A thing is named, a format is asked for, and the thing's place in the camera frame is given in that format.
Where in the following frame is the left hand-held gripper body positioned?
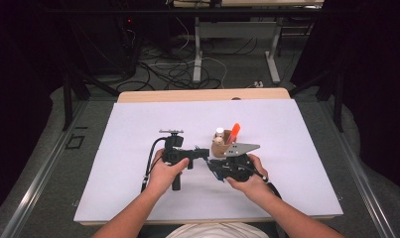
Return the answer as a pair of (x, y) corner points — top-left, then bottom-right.
(159, 129), (196, 192)

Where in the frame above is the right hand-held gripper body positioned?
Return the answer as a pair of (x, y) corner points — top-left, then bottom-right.
(219, 142), (261, 182)

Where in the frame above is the brown pen holder cup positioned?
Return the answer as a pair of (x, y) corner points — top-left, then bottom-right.
(210, 129), (236, 159)

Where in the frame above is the orange highlighter pen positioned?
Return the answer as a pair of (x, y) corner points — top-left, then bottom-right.
(227, 122), (241, 146)

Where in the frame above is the person's right hand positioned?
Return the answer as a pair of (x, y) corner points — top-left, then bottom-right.
(225, 155), (270, 203)

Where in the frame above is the person's left hand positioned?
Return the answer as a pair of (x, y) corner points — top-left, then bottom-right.
(147, 148), (191, 198)

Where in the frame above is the white table mat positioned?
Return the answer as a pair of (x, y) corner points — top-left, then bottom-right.
(73, 98), (344, 223)

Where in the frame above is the person's white shirt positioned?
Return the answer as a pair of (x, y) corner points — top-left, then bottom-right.
(166, 222), (271, 238)

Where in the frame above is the dark computer tower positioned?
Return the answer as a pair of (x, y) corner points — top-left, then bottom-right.
(120, 13), (141, 77)

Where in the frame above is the black metal stand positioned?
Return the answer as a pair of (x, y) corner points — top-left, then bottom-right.
(62, 63), (120, 132)
(288, 67), (346, 133)

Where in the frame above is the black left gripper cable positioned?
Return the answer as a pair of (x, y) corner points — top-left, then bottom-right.
(140, 136), (169, 193)

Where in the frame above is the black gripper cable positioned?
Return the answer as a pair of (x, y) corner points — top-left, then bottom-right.
(140, 136), (169, 193)
(246, 164), (283, 200)

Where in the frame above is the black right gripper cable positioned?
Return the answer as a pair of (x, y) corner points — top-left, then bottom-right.
(246, 164), (283, 200)

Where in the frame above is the tangle of black floor cables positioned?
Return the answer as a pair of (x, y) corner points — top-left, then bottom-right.
(116, 34), (259, 92)

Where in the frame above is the white metal desk frame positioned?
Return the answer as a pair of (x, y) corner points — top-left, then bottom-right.
(172, 0), (325, 85)

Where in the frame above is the metal floor rail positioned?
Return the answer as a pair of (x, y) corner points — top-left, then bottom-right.
(0, 100), (89, 238)
(320, 98), (398, 238)

